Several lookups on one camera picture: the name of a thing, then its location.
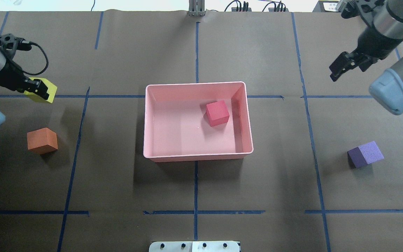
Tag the purple foam block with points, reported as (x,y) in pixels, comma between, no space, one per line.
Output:
(366,154)

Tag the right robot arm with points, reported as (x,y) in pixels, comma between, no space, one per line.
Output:
(387,89)

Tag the pink foam block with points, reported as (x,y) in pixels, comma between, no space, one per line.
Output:
(217,113)

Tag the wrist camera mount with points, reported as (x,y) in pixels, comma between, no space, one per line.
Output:
(11,42)
(366,9)

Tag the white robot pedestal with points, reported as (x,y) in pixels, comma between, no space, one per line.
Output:
(195,246)

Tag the yellow foam block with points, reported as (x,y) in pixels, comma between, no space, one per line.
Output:
(44,93)

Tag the pink plastic bin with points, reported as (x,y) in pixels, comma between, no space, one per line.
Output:
(176,126)

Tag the orange foam block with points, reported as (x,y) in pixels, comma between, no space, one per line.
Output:
(42,141)

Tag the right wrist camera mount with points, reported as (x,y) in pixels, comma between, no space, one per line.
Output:
(366,9)

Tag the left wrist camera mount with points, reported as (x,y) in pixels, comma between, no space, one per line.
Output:
(11,42)

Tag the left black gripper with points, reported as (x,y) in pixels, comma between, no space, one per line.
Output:
(8,76)

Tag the aluminium frame post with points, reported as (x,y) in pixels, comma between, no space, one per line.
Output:
(197,8)

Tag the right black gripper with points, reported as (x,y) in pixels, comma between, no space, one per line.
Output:
(376,42)

